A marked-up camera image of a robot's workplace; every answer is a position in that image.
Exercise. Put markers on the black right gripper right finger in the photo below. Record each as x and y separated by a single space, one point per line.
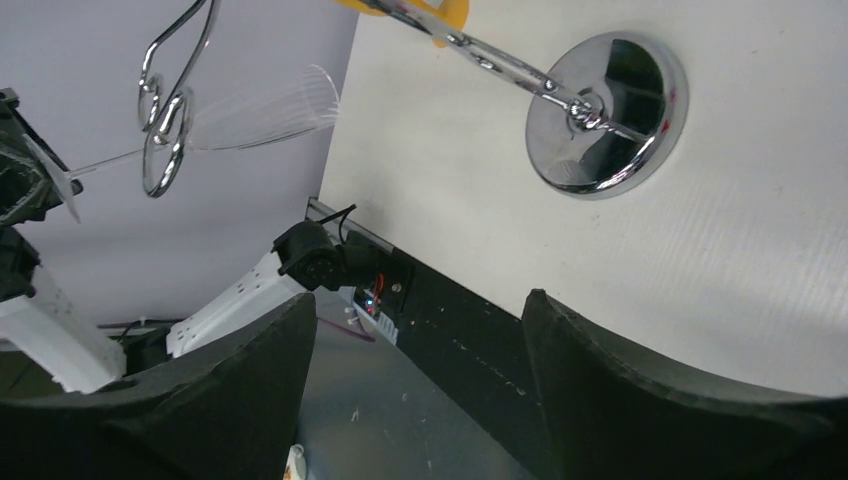
615 409

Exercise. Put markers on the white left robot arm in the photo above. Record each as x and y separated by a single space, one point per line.
39 319

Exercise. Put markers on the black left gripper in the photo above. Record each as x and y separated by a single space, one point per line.
33 178

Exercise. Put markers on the orange plastic wine glass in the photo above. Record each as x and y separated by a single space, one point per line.
448 15

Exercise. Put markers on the chrome wine glass rack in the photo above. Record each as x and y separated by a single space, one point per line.
601 120

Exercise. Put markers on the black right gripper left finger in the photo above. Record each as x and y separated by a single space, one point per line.
227 410

